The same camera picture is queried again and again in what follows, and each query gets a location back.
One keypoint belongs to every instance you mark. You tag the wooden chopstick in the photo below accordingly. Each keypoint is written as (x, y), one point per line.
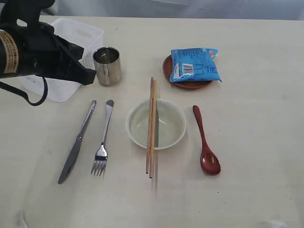
(149, 129)
(153, 129)

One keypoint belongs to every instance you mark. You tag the silver metal knife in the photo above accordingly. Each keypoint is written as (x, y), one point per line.
(73, 155)

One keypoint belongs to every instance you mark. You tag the white woven plastic basket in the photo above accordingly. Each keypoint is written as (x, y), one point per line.
(61, 90)

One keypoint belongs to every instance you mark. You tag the stainless steel cup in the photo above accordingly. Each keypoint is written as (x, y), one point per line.
(107, 65)

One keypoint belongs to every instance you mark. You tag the silver metal spoon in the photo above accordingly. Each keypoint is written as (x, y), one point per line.
(101, 156)

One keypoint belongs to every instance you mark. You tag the blue chips bag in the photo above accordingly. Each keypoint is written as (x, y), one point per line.
(194, 65)

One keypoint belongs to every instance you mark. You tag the white ceramic bowl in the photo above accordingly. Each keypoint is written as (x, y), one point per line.
(170, 123)

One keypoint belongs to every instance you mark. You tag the brown round plate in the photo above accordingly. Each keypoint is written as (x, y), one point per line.
(167, 70)

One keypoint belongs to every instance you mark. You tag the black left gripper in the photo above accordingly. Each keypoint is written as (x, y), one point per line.
(48, 55)

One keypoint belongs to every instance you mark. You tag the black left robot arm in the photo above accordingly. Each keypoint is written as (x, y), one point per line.
(10, 45)

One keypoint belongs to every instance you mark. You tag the reddish brown wooden spoon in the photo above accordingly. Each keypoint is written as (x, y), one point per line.
(208, 160)

